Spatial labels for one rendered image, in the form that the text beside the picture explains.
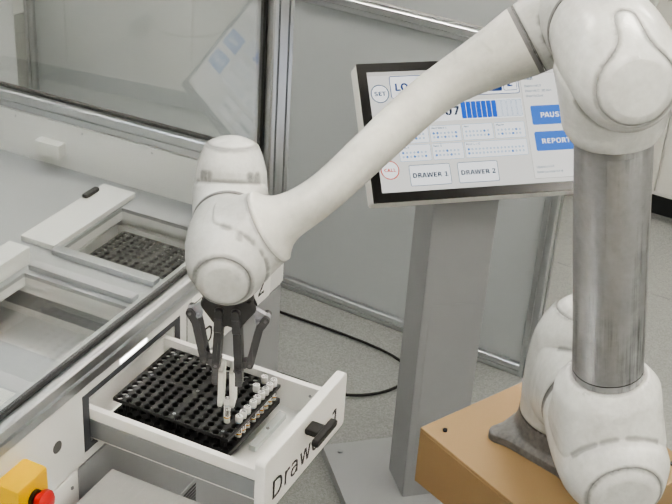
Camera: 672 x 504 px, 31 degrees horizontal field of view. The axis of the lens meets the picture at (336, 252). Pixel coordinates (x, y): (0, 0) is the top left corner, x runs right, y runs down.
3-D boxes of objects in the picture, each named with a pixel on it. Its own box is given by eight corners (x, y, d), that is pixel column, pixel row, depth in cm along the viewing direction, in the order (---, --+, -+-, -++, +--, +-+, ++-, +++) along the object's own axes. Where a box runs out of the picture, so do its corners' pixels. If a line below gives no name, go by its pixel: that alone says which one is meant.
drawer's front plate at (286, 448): (343, 423, 214) (347, 371, 209) (262, 520, 191) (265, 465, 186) (334, 420, 215) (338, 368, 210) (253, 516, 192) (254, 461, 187)
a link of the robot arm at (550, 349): (601, 385, 211) (628, 277, 200) (628, 454, 195) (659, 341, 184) (509, 381, 209) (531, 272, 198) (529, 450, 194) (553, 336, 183)
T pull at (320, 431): (337, 425, 201) (338, 418, 200) (317, 450, 195) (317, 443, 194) (318, 418, 202) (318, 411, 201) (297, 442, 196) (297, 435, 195)
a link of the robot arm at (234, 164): (195, 218, 183) (189, 262, 171) (195, 122, 175) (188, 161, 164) (267, 221, 183) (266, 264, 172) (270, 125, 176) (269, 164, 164)
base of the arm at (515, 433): (645, 431, 210) (652, 406, 207) (576, 491, 195) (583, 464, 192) (555, 383, 220) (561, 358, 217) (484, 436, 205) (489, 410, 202)
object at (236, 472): (330, 418, 213) (332, 389, 210) (258, 503, 193) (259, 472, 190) (138, 351, 227) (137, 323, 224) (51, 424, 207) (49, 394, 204)
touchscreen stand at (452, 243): (545, 556, 306) (614, 191, 257) (373, 582, 295) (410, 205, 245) (474, 435, 348) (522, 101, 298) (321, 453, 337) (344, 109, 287)
